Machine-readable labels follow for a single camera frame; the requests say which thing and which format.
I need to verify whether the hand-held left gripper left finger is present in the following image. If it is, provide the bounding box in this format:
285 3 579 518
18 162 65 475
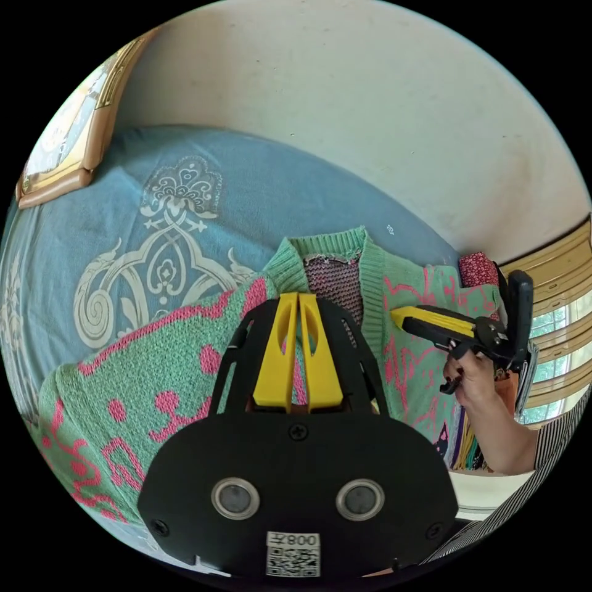
252 292 300 413

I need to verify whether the wooden bed headboard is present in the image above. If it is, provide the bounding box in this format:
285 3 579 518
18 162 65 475
15 28 159 210

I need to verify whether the window with golden frame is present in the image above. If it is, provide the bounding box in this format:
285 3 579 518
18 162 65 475
498 216 592 426

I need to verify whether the green sweater with pink pattern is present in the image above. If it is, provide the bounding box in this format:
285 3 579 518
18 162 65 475
36 225 504 526

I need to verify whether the bed with blue printed quilt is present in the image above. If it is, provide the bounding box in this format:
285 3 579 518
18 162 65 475
0 125 463 445

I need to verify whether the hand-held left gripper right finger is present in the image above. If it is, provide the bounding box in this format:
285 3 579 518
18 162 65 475
298 292 345 414

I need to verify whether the person's right forearm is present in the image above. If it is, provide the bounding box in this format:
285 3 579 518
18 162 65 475
455 393 543 477

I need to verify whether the person's right hand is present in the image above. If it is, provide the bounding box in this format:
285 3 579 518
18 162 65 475
443 345 500 413

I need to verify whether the red patterned cloth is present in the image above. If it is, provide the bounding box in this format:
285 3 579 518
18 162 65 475
458 251 503 289

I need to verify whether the pile of clothes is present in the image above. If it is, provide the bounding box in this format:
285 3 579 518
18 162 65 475
437 405 493 474

